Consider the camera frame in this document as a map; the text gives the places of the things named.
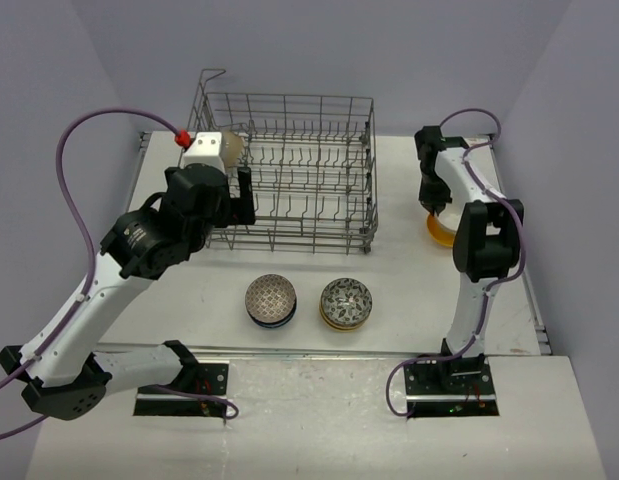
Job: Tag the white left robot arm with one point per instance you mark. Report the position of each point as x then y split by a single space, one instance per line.
64 375

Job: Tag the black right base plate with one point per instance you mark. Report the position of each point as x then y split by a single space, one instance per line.
458 388

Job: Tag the yellow teal flower bowl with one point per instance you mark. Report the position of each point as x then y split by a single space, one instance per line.
345 328

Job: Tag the pink patterned bowl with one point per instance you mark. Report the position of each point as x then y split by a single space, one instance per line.
345 301

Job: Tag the brown lattice pattern bowl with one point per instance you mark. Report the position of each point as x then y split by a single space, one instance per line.
270 297

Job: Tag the beige bowl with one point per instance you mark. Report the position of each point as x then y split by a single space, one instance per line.
232 149
449 218

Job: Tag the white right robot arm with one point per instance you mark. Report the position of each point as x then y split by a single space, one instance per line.
487 251

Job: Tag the blue white floral bowl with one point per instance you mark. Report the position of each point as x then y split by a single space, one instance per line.
272 324

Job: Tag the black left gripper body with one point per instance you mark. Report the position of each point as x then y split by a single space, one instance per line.
232 211

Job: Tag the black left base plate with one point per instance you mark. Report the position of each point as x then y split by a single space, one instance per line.
208 379

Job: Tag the beige front bowl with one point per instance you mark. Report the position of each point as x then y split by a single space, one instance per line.
449 218

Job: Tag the grey wire dish rack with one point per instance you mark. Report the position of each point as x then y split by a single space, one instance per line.
313 164

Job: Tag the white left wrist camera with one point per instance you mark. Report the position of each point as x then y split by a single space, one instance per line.
204 148

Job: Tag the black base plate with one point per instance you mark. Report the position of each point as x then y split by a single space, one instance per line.
208 379
458 388

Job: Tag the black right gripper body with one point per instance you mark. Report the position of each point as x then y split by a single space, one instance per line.
435 192

